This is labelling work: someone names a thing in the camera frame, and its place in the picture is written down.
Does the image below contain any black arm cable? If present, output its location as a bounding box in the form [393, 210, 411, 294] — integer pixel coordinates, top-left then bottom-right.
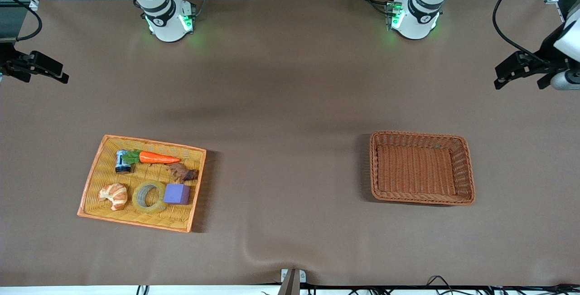
[0, 0, 43, 42]
[493, 0, 559, 60]

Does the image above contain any yellow wicker tray orange rim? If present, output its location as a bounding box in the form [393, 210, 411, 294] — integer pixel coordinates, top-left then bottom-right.
[77, 134, 207, 233]

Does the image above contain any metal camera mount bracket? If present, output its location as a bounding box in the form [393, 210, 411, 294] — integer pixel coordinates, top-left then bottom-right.
[279, 268, 307, 295]

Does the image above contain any purple foam cube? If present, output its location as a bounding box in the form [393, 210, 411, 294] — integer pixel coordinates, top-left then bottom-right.
[163, 183, 191, 206]

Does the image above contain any brown toy lion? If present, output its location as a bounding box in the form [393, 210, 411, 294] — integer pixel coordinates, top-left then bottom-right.
[166, 162, 200, 183]

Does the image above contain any black cable loop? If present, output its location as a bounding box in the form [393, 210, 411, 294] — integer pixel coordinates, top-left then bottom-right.
[424, 275, 458, 292]

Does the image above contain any brown wicker basket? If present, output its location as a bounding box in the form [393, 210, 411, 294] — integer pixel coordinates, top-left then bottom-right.
[369, 131, 476, 206]

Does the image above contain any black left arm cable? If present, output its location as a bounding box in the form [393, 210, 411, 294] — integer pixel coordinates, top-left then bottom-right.
[493, 0, 559, 60]

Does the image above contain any toy croissant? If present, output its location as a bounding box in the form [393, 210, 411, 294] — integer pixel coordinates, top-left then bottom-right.
[98, 183, 128, 211]

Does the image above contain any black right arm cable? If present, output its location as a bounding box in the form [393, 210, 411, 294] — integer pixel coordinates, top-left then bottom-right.
[0, 0, 43, 42]

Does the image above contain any brown table cover cloth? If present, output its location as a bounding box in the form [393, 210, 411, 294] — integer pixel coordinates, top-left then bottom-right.
[0, 0, 580, 286]

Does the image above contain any clear yellowish tape roll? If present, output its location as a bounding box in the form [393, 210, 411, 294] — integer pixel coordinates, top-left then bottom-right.
[132, 179, 167, 214]

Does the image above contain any small blue can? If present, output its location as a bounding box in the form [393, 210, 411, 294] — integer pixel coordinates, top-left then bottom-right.
[115, 150, 132, 174]

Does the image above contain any orange toy carrot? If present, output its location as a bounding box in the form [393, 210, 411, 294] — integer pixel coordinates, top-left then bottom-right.
[122, 150, 181, 165]

